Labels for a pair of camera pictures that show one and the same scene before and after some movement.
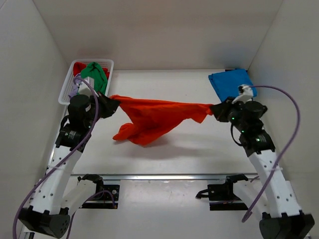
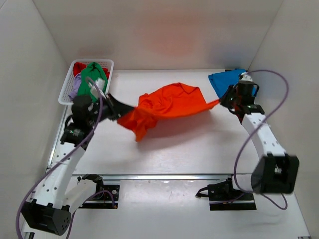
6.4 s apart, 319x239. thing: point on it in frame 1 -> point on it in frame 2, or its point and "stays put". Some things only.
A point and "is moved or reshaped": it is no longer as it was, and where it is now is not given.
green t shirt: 93,69 stays put
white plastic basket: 65,93 stays put
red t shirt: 78,67 stays put
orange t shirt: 145,118 is moved or reshaped
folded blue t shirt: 227,82 stays put
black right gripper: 220,110 -> 231,89
